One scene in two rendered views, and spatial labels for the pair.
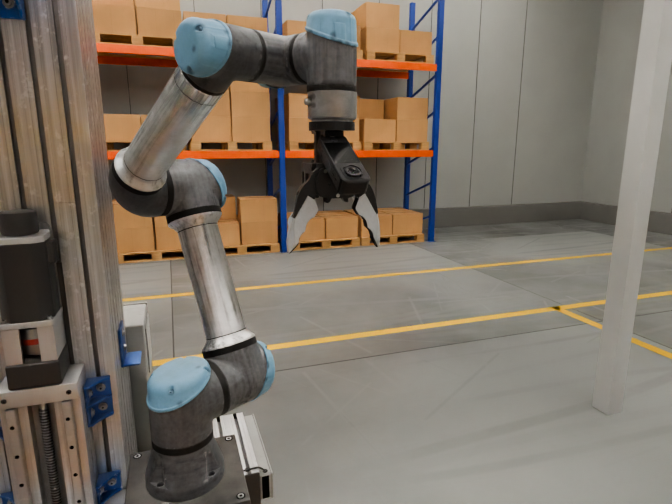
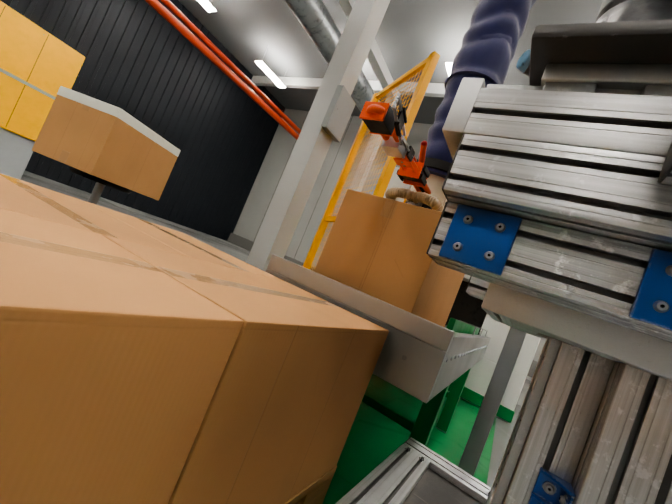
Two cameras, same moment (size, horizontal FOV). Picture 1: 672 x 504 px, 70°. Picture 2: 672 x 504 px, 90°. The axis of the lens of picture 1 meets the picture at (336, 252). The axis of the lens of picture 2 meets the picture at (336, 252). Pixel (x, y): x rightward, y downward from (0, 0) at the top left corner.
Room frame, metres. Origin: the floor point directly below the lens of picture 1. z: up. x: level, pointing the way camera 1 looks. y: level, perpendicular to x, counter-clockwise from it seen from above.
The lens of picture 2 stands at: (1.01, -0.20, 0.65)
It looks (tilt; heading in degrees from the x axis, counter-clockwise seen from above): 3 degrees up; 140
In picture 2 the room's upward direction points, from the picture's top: 22 degrees clockwise
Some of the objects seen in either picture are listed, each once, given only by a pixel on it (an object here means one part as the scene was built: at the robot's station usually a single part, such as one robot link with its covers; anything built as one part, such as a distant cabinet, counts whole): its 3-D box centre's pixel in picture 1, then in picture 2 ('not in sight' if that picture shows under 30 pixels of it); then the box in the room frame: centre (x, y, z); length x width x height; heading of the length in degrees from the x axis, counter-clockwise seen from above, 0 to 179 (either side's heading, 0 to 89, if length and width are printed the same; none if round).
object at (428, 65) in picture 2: not in sight; (347, 211); (-0.82, 1.27, 1.05); 0.87 x 0.10 x 2.10; 162
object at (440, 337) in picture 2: not in sight; (347, 295); (0.21, 0.58, 0.58); 0.70 x 0.03 x 0.06; 20
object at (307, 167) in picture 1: (330, 162); not in sight; (0.77, 0.01, 1.66); 0.09 x 0.08 x 0.12; 19
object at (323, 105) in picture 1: (330, 108); not in sight; (0.76, 0.01, 1.74); 0.08 x 0.08 x 0.05
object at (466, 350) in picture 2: not in sight; (471, 351); (0.11, 1.79, 0.50); 2.31 x 0.05 x 0.19; 110
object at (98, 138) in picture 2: not in sight; (115, 150); (-1.64, -0.03, 0.82); 0.60 x 0.40 x 0.40; 134
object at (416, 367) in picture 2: not in sight; (335, 325); (0.21, 0.58, 0.47); 0.70 x 0.03 x 0.15; 20
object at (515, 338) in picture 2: not in sight; (501, 375); (0.48, 1.29, 0.50); 0.07 x 0.07 x 1.00; 20
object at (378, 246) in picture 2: not in sight; (399, 269); (0.10, 0.91, 0.75); 0.60 x 0.40 x 0.40; 109
